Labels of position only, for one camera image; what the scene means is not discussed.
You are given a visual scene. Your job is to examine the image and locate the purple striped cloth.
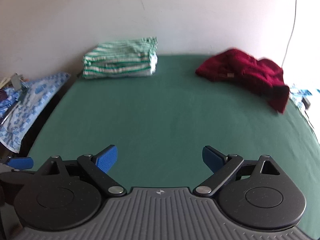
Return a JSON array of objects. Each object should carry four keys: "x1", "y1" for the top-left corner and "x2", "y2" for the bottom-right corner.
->
[{"x1": 0, "y1": 89, "x2": 12, "y2": 103}]

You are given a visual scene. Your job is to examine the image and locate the red knitted sweater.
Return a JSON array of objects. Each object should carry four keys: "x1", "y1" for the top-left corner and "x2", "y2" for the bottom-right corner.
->
[{"x1": 195, "y1": 48, "x2": 290, "y2": 115}]

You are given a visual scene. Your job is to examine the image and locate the black table cable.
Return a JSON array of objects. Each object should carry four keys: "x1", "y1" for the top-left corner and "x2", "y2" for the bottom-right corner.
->
[{"x1": 303, "y1": 109, "x2": 319, "y2": 140}]

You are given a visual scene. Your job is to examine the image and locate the flat metal tool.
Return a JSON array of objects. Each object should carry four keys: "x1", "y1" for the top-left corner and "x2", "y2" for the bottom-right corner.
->
[{"x1": 1, "y1": 102, "x2": 20, "y2": 126}]

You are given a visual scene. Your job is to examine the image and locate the green table cloth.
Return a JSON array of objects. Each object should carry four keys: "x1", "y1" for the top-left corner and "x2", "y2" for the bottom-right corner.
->
[{"x1": 25, "y1": 54, "x2": 320, "y2": 240}]

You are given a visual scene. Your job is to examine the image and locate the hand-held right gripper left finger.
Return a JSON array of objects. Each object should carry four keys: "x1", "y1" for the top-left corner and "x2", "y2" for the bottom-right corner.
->
[{"x1": 37, "y1": 144, "x2": 127, "y2": 197}]

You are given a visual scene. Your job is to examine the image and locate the small grey device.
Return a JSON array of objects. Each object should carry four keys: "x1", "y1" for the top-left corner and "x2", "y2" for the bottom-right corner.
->
[{"x1": 11, "y1": 73, "x2": 26, "y2": 90}]

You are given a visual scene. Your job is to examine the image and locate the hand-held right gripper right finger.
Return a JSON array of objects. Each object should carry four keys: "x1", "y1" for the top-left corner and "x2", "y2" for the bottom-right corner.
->
[{"x1": 194, "y1": 145, "x2": 281, "y2": 197}]

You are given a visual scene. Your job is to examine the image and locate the white power strip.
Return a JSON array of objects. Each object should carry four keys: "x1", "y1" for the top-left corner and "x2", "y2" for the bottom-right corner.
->
[{"x1": 290, "y1": 84, "x2": 313, "y2": 110}]

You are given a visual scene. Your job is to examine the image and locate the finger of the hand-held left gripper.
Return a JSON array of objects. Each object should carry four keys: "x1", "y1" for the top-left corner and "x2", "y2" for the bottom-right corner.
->
[{"x1": 5, "y1": 156, "x2": 34, "y2": 170}]

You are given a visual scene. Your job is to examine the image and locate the blue patterned white cloth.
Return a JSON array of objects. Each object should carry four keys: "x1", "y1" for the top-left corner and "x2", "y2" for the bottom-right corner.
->
[{"x1": 0, "y1": 72, "x2": 71, "y2": 153}]

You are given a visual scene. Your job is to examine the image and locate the grey wall cable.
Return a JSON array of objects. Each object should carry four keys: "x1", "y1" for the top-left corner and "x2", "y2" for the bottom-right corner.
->
[{"x1": 281, "y1": 0, "x2": 299, "y2": 67}]

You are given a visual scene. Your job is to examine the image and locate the green striped folded clothes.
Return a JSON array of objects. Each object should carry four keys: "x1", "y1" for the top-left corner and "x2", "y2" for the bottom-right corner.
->
[{"x1": 82, "y1": 36, "x2": 158, "y2": 80}]

